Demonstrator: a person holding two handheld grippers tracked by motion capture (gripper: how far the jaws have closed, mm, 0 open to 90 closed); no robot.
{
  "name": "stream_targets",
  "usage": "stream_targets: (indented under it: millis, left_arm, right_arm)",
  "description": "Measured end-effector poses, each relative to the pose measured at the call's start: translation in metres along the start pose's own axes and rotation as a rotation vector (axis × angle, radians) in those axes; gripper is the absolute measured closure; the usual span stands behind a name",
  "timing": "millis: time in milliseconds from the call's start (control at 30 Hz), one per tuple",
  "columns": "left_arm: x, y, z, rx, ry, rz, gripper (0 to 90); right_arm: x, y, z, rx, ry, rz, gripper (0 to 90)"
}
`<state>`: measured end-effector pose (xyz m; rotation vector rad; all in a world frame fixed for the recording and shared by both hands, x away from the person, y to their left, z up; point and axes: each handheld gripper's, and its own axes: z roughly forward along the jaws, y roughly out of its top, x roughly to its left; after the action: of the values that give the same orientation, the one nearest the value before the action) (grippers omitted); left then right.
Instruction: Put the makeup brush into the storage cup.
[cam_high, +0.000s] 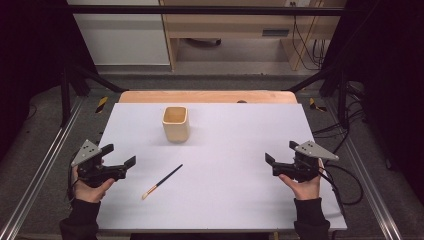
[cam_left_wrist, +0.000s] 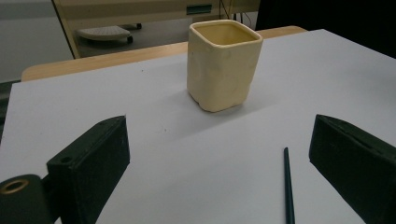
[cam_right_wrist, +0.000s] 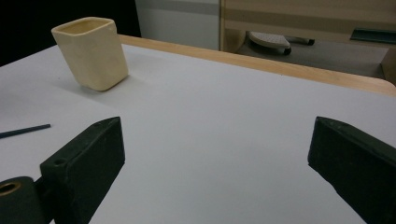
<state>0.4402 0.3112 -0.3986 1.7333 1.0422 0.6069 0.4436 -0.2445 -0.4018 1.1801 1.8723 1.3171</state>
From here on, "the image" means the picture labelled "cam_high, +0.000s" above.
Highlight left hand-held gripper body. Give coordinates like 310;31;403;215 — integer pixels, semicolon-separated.
70;139;118;188

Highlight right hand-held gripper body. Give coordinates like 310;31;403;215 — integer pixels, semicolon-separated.
272;140;340;184

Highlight dark-handled paintbrush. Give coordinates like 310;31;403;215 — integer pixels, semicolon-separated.
141;163;184;201

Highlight square wooden pen cup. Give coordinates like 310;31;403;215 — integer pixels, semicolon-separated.
161;105;191;144

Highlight person's right hand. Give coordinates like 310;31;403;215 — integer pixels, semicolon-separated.
278;158;325;201

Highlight person's left hand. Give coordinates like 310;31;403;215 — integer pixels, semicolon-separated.
71;165;116;204

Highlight white table cover sheet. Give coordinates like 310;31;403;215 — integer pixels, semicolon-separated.
96;102;348;232

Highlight yellow black striped tape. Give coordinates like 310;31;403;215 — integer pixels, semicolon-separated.
308;97;328;113
95;96;110;115

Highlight wooden table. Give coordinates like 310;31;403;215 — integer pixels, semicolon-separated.
118;90;298;105

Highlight black curtain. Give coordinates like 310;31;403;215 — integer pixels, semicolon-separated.
322;0;424;196
0;0;98;162

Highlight white cabinet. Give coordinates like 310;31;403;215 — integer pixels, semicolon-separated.
66;0;171;67

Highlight grey wheeled chair base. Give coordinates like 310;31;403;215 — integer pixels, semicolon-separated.
184;37;223;48

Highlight light wooden desk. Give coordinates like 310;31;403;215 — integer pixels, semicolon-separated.
159;0;348;72

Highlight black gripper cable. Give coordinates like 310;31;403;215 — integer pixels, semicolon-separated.
319;162;365;214
65;159;80;202

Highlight aluminium floor rail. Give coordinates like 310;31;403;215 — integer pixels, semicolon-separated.
0;95;85;240
323;99;405;240

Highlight black floor cables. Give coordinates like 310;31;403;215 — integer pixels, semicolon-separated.
312;83;368;156

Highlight black metal frame strut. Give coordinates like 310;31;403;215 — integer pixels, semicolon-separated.
59;62;127;128
287;64;350;130

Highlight hanging black desk cables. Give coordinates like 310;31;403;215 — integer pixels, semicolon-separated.
291;1;330;72

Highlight black horizontal frame bar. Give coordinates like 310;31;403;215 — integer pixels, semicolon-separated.
62;4;348;17

